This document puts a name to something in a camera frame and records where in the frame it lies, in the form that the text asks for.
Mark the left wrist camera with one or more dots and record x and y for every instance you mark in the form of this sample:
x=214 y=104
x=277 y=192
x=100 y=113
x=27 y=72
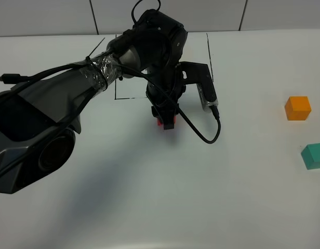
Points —
x=199 y=74

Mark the teal wooden cube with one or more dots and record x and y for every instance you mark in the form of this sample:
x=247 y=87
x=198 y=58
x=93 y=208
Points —
x=311 y=156

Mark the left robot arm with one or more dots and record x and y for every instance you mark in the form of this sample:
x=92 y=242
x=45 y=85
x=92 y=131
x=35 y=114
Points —
x=39 y=115

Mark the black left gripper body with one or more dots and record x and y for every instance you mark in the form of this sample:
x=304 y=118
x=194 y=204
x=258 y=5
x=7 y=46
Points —
x=168 y=80

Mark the red wooden cube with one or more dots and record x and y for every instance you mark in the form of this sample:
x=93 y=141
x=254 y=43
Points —
x=159 y=123

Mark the orange wooden cube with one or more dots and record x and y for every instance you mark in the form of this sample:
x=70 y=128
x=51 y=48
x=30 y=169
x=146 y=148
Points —
x=297 y=108

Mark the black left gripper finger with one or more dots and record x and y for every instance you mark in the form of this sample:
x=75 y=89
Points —
x=169 y=114
x=155 y=112

